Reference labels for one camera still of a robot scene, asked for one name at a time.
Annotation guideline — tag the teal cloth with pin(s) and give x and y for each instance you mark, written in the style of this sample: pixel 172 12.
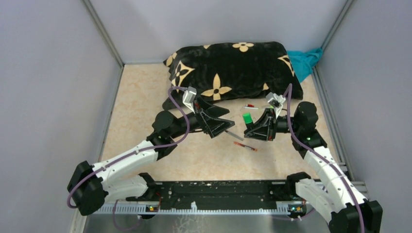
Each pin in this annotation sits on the teal cloth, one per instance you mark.
pixel 304 62

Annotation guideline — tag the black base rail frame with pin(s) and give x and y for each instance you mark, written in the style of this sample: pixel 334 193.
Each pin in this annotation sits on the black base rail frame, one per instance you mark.
pixel 254 197

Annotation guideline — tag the black pillow with beige flowers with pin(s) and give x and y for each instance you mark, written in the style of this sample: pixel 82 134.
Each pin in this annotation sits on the black pillow with beige flowers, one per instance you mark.
pixel 234 70

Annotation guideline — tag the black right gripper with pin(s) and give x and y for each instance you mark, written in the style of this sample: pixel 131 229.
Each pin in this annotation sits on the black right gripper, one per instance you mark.
pixel 266 132

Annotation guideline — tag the grey checkered pen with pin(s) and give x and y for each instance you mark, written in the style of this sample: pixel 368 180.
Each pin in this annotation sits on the grey checkered pen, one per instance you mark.
pixel 234 135

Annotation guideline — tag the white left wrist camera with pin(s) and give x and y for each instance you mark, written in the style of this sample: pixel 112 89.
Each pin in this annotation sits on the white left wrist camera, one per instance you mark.
pixel 189 97

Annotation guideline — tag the white pen with red cap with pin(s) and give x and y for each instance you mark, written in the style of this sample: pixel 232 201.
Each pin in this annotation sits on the white pen with red cap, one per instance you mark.
pixel 249 106

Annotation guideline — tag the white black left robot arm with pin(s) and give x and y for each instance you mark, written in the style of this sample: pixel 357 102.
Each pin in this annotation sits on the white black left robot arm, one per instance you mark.
pixel 92 185

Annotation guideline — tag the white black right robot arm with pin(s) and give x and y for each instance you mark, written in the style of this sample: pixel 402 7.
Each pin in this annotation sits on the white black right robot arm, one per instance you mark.
pixel 338 201

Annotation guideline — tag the red orange pen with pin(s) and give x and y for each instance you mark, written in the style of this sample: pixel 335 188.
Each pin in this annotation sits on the red orange pen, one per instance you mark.
pixel 245 146

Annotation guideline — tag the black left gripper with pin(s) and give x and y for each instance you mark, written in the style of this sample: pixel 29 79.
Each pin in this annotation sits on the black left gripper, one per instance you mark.
pixel 203 118

